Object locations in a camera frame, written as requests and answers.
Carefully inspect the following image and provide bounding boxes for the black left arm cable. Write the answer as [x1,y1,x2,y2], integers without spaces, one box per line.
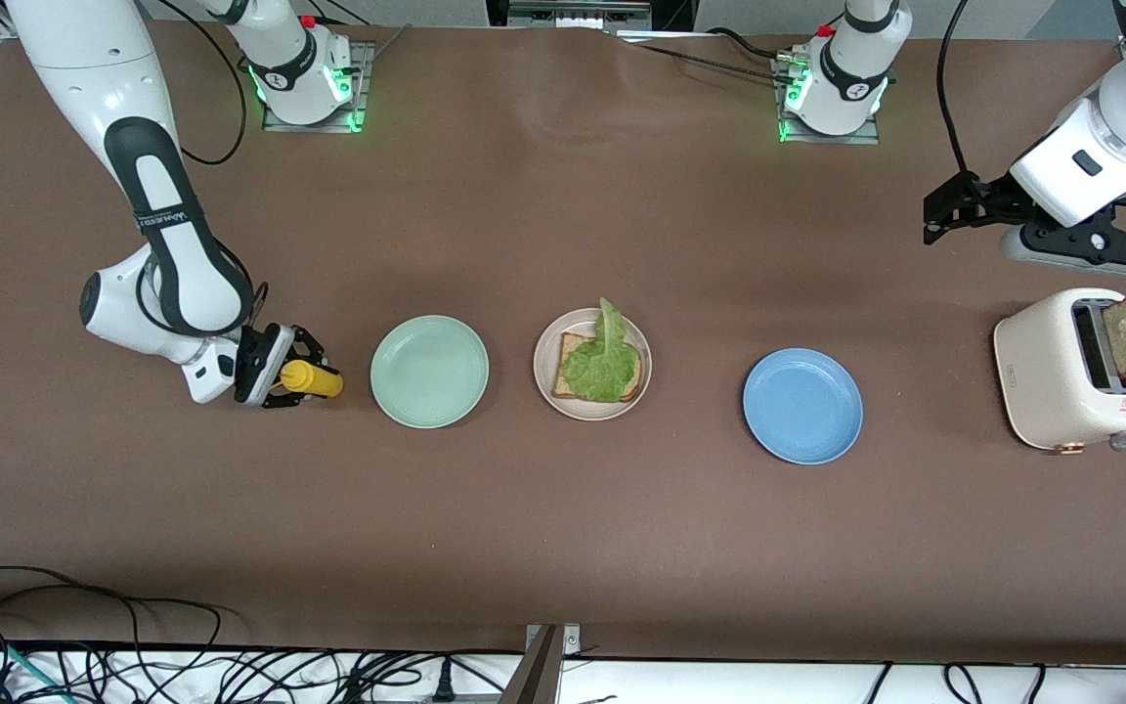
[936,0,979,182]

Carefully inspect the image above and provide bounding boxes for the beige plate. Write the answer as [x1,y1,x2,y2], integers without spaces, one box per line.
[533,309,653,422]

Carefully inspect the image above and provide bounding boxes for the cream white toaster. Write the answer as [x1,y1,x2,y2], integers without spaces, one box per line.
[993,287,1126,454]

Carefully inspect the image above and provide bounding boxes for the black metal equipment box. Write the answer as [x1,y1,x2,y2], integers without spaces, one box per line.
[485,0,696,32]

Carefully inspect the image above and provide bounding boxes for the blue plate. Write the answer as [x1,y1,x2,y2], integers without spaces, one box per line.
[743,348,864,465]

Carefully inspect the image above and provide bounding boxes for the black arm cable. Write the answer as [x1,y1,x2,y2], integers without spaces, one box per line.
[133,0,276,333]
[936,0,979,182]

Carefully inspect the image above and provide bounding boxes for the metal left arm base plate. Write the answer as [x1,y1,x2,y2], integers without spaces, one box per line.
[776,49,883,146]

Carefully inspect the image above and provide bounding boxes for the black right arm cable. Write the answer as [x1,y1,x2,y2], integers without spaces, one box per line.
[133,0,276,333]

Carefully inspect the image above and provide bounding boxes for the white shelf board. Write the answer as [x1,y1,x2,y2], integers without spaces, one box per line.
[0,640,1126,704]

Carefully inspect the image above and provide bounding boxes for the thick black cable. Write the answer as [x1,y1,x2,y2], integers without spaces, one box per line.
[705,26,791,62]

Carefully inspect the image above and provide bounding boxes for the mint green plate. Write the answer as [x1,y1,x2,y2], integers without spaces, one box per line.
[369,315,490,429]

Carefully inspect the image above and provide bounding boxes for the yellow mustard squeeze bottle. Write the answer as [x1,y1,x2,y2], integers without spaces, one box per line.
[280,359,344,400]

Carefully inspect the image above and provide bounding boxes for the thin grey cable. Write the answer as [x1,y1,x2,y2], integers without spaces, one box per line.
[366,23,413,66]
[617,34,791,84]

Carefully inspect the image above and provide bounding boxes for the grey metal bracket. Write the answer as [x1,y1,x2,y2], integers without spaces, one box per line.
[499,623,584,704]

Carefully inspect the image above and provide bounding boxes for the green lettuce leaf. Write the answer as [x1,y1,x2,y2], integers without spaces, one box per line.
[563,298,642,404]

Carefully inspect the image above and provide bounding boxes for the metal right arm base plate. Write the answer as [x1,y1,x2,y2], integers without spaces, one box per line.
[261,41,375,134]

